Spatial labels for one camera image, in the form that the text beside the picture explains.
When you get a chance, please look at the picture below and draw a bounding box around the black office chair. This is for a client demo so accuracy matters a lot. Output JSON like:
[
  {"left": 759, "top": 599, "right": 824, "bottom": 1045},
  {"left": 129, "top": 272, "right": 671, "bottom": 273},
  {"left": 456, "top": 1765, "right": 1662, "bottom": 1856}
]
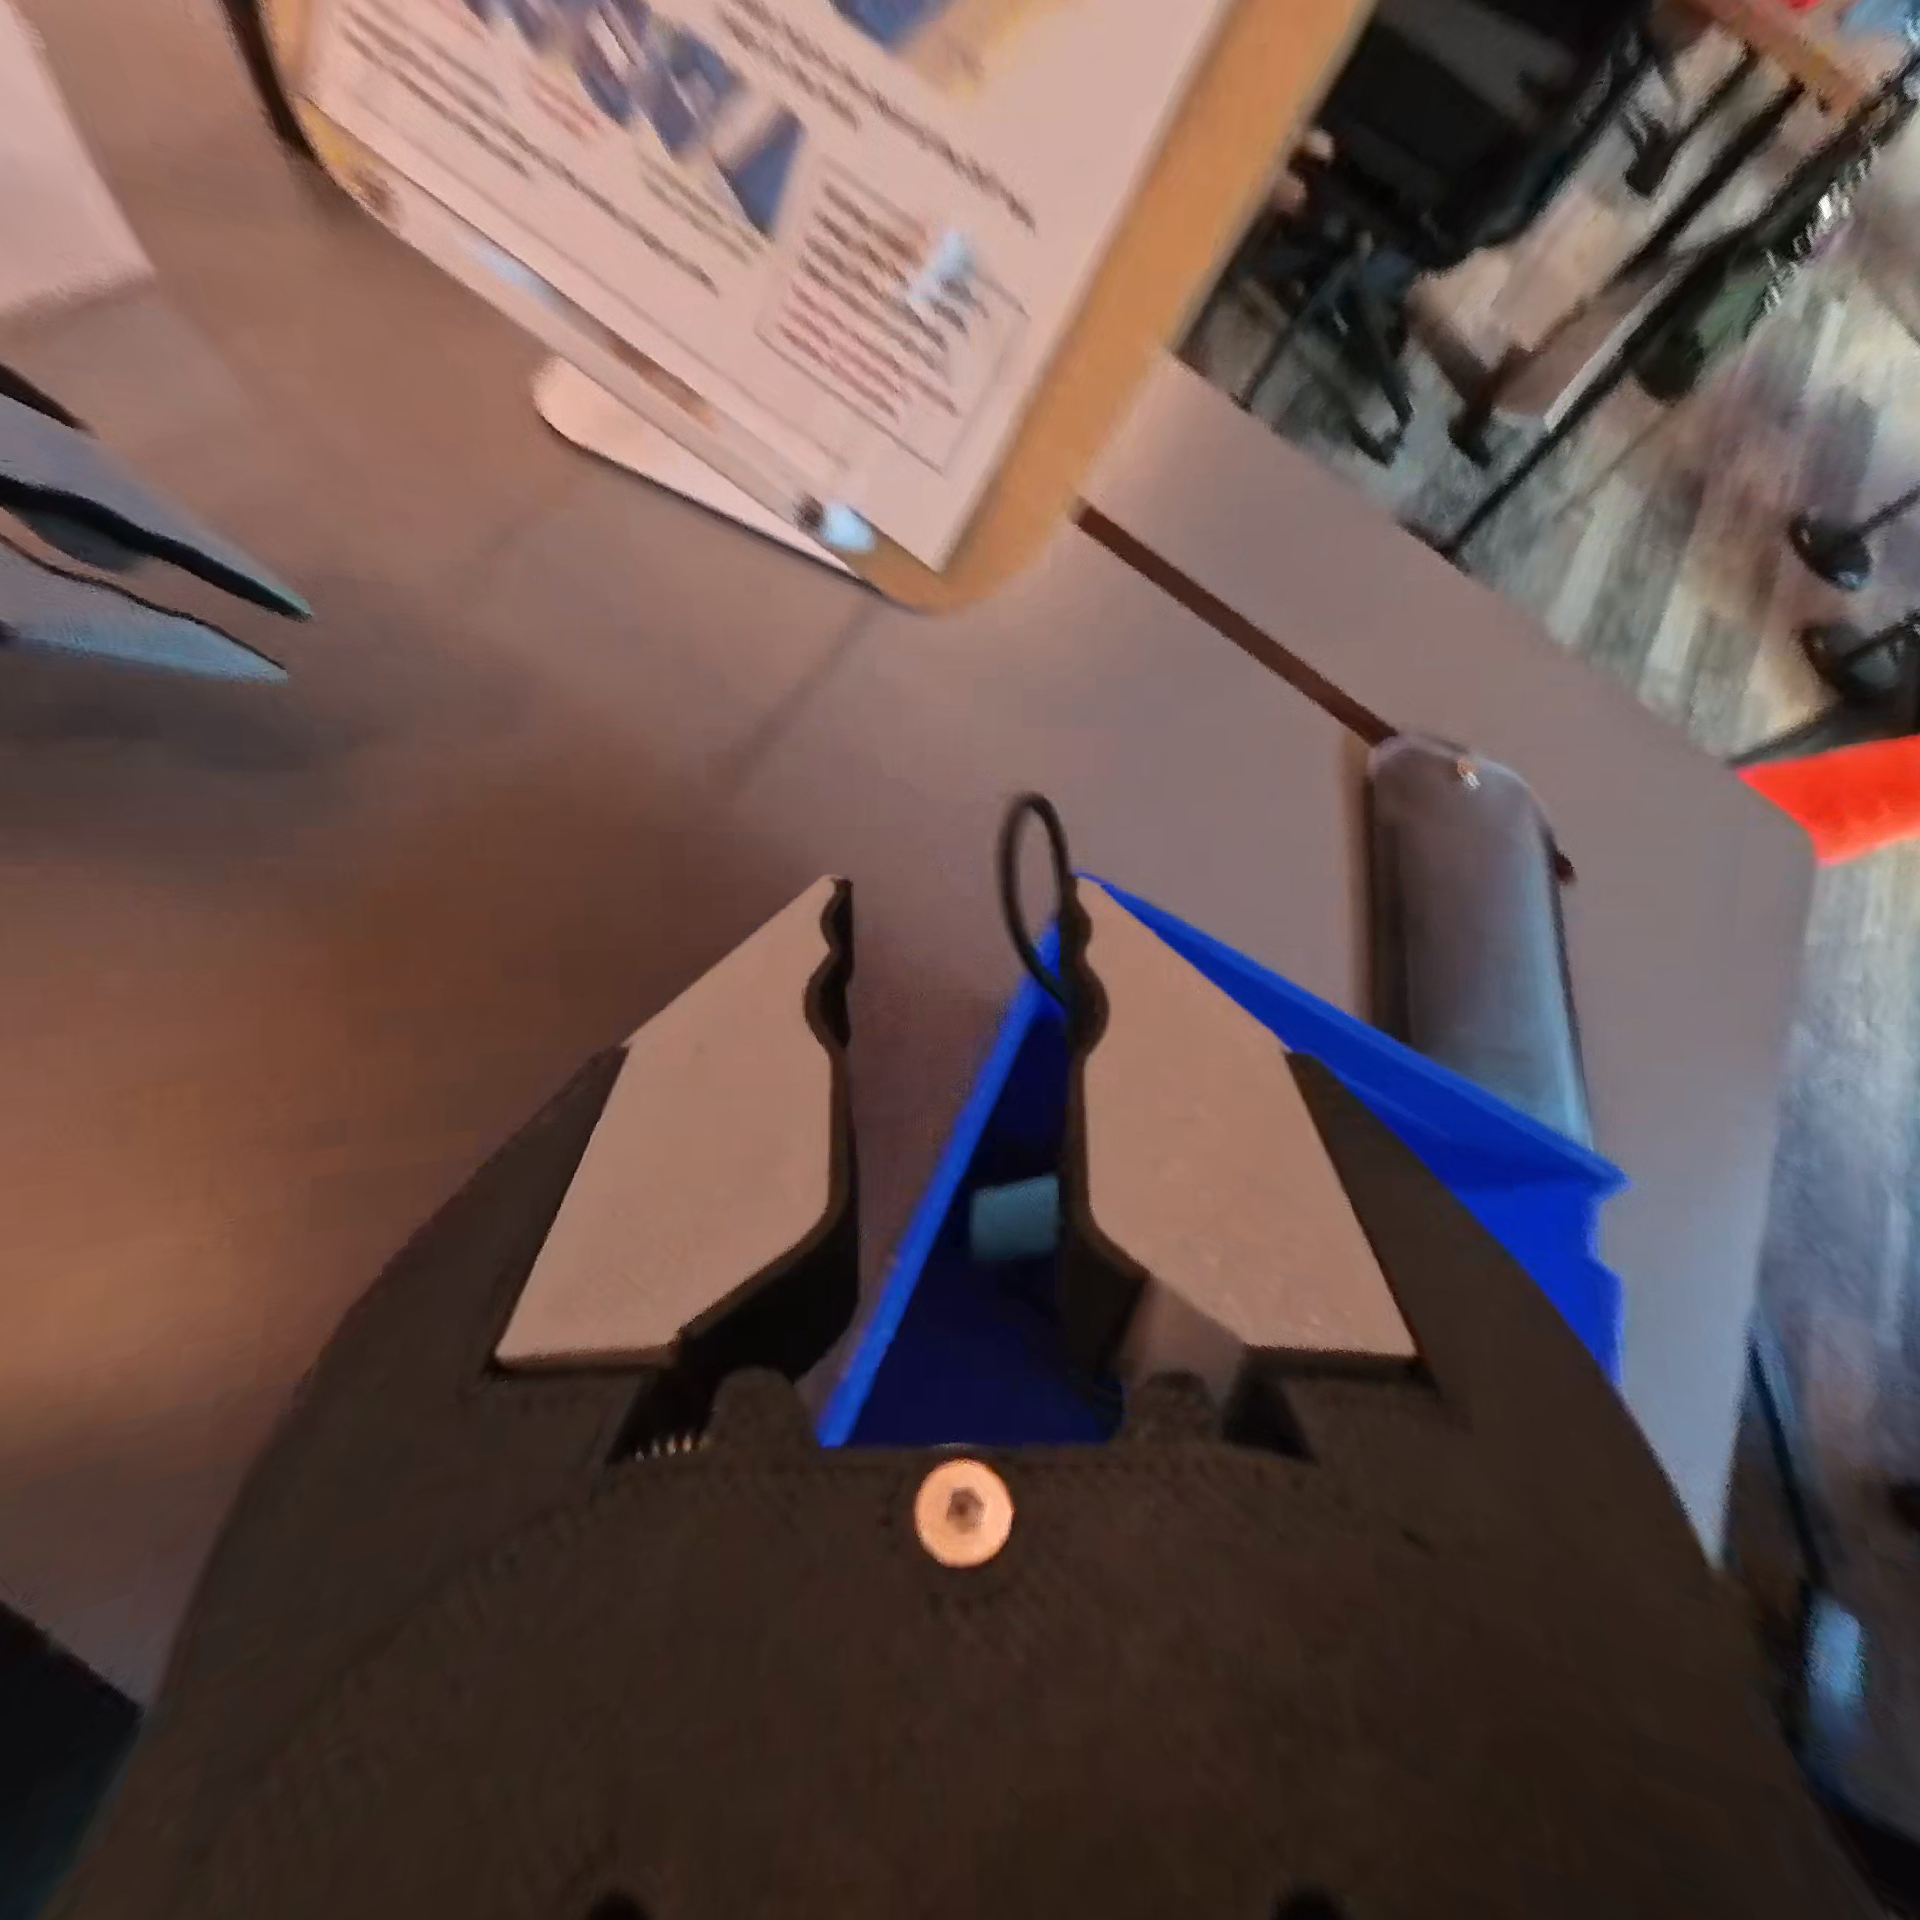
[{"left": 1244, "top": 0, "right": 1669, "bottom": 457}]

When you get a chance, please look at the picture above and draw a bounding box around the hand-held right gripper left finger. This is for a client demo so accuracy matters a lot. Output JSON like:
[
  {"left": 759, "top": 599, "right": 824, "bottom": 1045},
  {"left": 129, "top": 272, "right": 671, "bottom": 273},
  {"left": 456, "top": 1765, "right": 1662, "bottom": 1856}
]
[{"left": 493, "top": 880, "right": 862, "bottom": 1382}]

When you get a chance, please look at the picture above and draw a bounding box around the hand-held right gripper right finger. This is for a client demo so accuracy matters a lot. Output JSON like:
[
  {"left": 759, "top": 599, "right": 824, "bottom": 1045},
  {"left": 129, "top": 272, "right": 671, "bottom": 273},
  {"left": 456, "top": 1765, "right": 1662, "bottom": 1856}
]
[{"left": 1061, "top": 880, "right": 1424, "bottom": 1427}]

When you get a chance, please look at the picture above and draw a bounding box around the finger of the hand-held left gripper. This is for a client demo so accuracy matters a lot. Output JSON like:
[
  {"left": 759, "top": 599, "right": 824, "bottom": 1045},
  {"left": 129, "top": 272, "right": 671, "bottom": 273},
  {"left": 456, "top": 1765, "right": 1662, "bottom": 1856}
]
[
  {"left": 0, "top": 395, "right": 319, "bottom": 625},
  {"left": 0, "top": 563, "right": 293, "bottom": 687}
]

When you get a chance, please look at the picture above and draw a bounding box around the orange traffic cone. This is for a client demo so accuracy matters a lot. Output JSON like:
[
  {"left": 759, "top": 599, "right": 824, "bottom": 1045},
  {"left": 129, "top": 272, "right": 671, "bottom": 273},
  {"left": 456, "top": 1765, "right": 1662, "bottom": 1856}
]
[{"left": 1736, "top": 731, "right": 1920, "bottom": 868}]

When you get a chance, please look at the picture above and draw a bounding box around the printed instruction sheet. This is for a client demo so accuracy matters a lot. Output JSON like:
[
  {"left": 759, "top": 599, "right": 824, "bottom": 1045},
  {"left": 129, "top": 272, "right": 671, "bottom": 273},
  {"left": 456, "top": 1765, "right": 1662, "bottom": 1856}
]
[{"left": 301, "top": 0, "right": 1247, "bottom": 577}]

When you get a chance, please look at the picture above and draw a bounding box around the white stand base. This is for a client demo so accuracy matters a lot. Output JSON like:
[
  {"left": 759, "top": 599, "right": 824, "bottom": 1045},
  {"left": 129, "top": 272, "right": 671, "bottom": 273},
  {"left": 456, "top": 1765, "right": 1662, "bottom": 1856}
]
[{"left": 529, "top": 358, "right": 859, "bottom": 583}]

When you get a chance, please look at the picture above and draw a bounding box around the black cable with orange plugs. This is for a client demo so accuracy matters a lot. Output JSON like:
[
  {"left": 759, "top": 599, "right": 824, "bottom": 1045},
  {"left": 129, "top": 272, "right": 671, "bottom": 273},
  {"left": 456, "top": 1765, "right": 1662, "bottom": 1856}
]
[{"left": 998, "top": 791, "right": 1087, "bottom": 1039}]

